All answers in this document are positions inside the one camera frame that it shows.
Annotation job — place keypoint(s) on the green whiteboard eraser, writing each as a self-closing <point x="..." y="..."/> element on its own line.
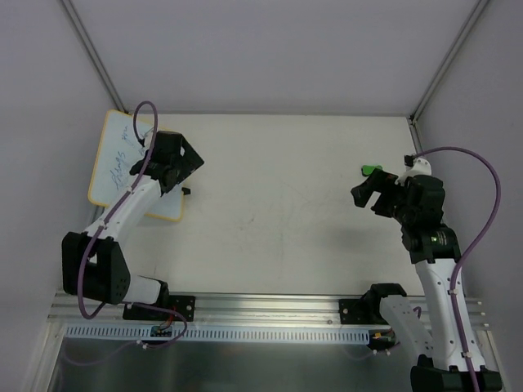
<point x="367" y="170"/>

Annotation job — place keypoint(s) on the white slotted cable duct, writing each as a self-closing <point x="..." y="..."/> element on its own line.
<point x="210" y="333"/>

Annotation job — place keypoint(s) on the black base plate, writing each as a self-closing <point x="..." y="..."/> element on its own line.
<point x="354" y="312"/>
<point x="184" y="305"/>

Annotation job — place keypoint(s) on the yellow framed whiteboard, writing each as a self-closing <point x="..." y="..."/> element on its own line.
<point x="118" y="150"/>

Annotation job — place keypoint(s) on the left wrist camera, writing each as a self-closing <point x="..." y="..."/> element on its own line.
<point x="147" y="140"/>

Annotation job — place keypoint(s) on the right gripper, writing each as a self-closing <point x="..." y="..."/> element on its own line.
<point x="384" y="193"/>

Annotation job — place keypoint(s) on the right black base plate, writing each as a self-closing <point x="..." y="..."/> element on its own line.
<point x="354" y="312"/>

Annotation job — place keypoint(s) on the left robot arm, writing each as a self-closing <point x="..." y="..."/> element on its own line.
<point x="93" y="264"/>

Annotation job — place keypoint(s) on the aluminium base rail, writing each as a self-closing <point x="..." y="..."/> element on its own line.
<point x="258" y="310"/>

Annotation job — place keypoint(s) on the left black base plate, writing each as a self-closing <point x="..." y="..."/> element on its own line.
<point x="184" y="305"/>

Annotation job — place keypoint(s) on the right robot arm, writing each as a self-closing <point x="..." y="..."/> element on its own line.
<point x="445" y="356"/>

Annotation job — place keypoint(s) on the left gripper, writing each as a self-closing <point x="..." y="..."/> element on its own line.
<point x="182" y="164"/>

